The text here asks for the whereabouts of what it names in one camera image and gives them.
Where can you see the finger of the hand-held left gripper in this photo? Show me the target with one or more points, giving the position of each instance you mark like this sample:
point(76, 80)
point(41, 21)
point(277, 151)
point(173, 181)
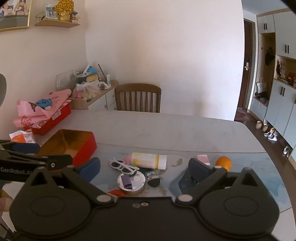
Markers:
point(57, 161)
point(25, 148)

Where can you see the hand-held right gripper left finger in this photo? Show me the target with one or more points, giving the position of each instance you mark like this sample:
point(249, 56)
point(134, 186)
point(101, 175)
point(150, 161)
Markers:
point(91, 166)

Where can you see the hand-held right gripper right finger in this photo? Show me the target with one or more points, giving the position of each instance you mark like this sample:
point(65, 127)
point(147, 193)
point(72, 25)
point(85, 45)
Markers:
point(198, 170)

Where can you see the pink card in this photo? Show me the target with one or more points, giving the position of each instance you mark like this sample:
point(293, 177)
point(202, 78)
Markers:
point(203, 158)

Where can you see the red tin box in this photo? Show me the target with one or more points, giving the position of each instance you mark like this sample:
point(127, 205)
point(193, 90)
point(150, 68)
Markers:
point(85, 143)

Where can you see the orange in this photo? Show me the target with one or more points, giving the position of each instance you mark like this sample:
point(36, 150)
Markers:
point(224, 163)

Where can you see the white sunglasses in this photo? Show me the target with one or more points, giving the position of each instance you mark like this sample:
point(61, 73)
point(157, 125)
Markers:
point(120, 165)

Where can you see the red snack packet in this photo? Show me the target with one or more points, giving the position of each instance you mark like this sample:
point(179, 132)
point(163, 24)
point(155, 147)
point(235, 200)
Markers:
point(114, 192)

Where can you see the pink tube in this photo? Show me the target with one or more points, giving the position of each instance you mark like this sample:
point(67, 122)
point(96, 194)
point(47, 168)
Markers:
point(128, 158)

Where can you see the small purple box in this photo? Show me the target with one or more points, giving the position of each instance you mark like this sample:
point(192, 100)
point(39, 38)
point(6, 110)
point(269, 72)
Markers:
point(127, 182)

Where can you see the small black pouch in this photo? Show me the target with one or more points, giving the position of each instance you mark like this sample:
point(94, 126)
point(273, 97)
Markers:
point(153, 179)

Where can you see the round metal tin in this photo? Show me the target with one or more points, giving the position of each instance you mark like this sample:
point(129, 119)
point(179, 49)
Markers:
point(136, 183)

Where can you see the white yellow bottle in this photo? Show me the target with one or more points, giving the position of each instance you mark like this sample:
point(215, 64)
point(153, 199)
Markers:
point(148, 160)

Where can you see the person's left hand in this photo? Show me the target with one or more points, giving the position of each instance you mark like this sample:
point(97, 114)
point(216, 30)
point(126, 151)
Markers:
point(4, 201)

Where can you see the orange white tissue packet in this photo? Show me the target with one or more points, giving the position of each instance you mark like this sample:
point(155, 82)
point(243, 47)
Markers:
point(23, 138)

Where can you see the pink printed cloth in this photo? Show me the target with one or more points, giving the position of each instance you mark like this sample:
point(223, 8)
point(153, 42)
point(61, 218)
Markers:
point(34, 111)

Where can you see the red gift box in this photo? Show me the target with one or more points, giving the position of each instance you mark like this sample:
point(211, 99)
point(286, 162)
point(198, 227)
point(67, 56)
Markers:
point(53, 118)

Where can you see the blue plush toy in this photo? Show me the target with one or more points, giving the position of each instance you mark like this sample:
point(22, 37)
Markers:
point(44, 103)

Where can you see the grey round object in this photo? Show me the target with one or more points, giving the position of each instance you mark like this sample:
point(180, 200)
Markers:
point(2, 90)

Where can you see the white sideboard cabinet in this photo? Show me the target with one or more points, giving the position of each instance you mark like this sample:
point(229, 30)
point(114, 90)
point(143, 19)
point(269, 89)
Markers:
point(101, 99)

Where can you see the beige shoe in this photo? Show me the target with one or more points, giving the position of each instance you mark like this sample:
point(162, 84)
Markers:
point(258, 125)
point(265, 127)

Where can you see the clear plastic bag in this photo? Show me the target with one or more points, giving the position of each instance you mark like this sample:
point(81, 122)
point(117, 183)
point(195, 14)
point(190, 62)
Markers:
point(86, 91)

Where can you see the glass vase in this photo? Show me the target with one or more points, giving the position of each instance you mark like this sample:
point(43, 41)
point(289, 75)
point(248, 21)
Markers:
point(63, 81)

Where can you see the white blue sneaker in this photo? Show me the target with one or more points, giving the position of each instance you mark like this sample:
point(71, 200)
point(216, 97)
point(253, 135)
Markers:
point(270, 136)

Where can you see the wooden chair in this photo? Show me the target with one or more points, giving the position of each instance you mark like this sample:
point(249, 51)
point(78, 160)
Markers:
point(137, 97)

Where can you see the white tube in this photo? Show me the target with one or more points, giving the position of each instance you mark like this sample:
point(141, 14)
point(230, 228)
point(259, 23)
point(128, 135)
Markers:
point(108, 80)

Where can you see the yellow teal box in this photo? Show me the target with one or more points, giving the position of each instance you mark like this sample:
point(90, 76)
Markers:
point(89, 77)

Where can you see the white shoe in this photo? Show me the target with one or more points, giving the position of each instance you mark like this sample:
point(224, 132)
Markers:
point(286, 150)

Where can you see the black thin stick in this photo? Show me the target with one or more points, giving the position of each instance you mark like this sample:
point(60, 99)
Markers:
point(101, 70)

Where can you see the white tote bag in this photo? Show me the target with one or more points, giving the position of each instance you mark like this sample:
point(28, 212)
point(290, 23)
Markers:
point(261, 87)

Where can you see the brown door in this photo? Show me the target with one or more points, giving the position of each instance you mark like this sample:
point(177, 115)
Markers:
point(246, 64)

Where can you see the cupboard shelf ornaments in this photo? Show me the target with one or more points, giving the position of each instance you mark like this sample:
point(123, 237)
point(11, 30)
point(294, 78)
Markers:
point(286, 74)

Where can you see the dark hanging hat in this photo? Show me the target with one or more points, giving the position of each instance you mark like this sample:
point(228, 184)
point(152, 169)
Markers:
point(269, 55)

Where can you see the gold ornament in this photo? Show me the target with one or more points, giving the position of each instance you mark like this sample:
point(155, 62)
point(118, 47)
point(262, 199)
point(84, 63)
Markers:
point(64, 9)

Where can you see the pale blue wall cupboard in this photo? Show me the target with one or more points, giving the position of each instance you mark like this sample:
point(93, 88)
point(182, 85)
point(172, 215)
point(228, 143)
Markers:
point(282, 97)

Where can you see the wooden wall shelf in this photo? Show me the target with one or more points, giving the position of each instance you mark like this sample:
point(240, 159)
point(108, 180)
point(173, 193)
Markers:
point(57, 23)

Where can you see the framed wall poster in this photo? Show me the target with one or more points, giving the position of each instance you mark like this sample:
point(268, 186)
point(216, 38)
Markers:
point(13, 14)

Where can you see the photo frame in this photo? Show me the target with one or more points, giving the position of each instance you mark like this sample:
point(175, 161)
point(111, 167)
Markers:
point(50, 10)

